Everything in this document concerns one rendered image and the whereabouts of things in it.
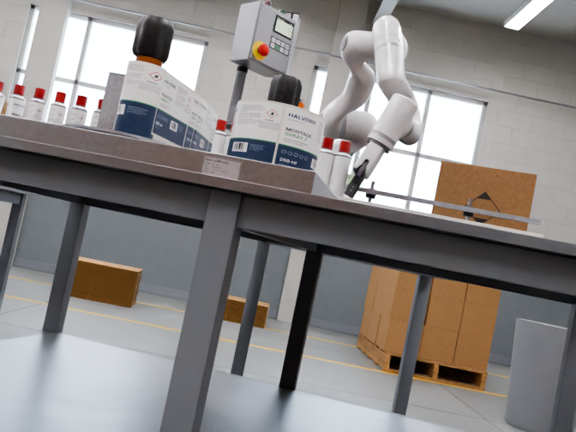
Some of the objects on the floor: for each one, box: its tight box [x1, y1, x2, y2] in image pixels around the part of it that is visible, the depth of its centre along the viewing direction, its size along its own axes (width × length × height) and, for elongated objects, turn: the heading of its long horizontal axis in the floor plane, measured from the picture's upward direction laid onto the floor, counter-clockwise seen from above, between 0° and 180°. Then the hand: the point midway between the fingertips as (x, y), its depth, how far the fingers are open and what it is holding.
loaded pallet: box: [357, 266, 501, 391], centre depth 584 cm, size 120×83×89 cm
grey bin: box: [505, 318, 576, 432], centre depth 409 cm, size 46×46×62 cm
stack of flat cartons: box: [70, 256, 143, 308], centre depth 608 cm, size 64×53×31 cm
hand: (351, 190), depth 205 cm, fingers closed, pressing on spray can
